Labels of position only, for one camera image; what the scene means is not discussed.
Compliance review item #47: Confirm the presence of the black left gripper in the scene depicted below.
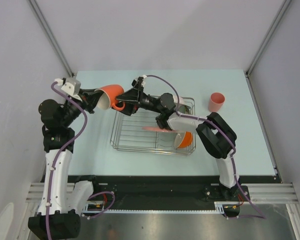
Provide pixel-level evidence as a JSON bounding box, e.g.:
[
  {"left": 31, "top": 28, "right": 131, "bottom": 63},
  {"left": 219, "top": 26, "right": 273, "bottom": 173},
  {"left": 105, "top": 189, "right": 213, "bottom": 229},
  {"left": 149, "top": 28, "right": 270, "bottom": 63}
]
[{"left": 61, "top": 88, "right": 104, "bottom": 128}]

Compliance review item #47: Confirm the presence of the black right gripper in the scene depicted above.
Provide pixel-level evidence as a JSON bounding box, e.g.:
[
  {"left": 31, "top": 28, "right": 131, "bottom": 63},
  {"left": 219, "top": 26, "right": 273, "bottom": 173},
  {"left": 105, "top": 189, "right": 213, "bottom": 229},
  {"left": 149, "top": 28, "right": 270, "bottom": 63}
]
[{"left": 111, "top": 81, "right": 163, "bottom": 117}]

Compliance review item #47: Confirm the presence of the orange mug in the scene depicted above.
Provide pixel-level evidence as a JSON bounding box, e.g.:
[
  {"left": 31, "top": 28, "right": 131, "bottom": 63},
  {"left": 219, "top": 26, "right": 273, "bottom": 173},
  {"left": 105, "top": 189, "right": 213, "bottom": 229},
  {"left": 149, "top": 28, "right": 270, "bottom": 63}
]
[{"left": 95, "top": 84, "right": 126, "bottom": 112}]

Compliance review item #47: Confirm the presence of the pink beige leaf plate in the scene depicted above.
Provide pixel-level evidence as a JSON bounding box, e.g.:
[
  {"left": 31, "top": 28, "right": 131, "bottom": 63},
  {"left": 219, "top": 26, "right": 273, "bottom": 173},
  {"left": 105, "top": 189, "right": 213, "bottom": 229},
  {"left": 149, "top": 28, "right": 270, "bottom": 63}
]
[{"left": 142, "top": 126, "right": 177, "bottom": 133}]

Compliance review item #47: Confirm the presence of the white fluted plate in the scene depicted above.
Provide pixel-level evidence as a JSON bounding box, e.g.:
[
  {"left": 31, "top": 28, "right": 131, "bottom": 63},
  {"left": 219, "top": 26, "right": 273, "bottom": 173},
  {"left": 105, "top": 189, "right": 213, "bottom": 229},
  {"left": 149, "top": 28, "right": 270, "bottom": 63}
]
[{"left": 173, "top": 95, "right": 187, "bottom": 105}]

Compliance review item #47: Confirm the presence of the orange bowl white inside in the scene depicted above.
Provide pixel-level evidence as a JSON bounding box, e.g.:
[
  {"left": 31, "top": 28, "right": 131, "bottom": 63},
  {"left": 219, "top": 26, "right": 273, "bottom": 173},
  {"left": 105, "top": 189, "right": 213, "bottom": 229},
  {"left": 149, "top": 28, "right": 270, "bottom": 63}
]
[{"left": 174, "top": 131, "right": 193, "bottom": 149}]

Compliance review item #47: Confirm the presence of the pink plastic cup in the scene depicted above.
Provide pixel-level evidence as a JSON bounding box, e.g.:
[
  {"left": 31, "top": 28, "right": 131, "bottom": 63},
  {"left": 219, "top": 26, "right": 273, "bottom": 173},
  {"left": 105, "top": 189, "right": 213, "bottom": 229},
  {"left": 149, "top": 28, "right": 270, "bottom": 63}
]
[{"left": 208, "top": 92, "right": 226, "bottom": 112}]

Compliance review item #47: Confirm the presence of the green floral ceramic bowl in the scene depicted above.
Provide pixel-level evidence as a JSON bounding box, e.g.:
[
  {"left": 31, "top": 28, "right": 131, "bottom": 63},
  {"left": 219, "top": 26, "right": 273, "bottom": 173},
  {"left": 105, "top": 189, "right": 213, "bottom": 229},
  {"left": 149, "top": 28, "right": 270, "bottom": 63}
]
[{"left": 178, "top": 104, "right": 191, "bottom": 115}]

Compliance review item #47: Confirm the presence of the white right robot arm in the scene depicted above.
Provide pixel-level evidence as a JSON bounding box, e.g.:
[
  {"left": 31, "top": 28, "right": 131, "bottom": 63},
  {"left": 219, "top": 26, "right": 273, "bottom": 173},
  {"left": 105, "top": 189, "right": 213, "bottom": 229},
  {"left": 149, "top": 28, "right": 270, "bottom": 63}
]
[{"left": 116, "top": 87, "right": 239, "bottom": 201}]

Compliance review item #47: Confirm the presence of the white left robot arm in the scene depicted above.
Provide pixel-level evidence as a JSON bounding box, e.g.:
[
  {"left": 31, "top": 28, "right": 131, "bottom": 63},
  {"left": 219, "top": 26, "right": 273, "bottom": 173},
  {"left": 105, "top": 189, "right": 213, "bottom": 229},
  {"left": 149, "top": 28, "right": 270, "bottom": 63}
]
[{"left": 28, "top": 89, "right": 102, "bottom": 240}]

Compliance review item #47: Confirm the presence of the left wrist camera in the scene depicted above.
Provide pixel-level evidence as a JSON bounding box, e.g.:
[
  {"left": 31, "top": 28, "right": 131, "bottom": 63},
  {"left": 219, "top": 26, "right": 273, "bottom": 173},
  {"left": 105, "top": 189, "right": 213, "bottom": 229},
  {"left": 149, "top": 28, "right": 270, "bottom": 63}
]
[{"left": 54, "top": 77, "right": 82, "bottom": 101}]

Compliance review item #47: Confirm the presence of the metal wire dish rack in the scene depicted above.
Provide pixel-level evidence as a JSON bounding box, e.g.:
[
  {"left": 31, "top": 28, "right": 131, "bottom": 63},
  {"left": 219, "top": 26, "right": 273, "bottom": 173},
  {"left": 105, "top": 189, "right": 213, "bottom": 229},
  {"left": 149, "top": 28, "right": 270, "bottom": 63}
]
[{"left": 110, "top": 108, "right": 196, "bottom": 156}]

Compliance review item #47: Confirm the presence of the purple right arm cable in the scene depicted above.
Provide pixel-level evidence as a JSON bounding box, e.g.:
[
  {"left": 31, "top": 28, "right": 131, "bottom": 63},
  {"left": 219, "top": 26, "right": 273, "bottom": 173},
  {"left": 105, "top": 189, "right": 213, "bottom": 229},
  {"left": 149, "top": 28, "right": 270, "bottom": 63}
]
[{"left": 142, "top": 74, "right": 266, "bottom": 220}]

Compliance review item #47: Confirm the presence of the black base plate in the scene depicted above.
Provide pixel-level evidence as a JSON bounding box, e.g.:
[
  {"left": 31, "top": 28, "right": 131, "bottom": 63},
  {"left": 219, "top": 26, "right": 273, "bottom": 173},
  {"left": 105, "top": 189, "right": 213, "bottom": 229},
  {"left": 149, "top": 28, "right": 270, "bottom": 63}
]
[{"left": 41, "top": 174, "right": 251, "bottom": 218}]

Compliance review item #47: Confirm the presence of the white slotted cable duct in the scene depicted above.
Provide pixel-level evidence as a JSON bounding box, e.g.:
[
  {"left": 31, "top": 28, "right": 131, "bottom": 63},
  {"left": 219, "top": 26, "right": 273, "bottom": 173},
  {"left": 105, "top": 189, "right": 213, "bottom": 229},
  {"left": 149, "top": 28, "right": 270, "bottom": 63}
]
[{"left": 82, "top": 202, "right": 239, "bottom": 215}]

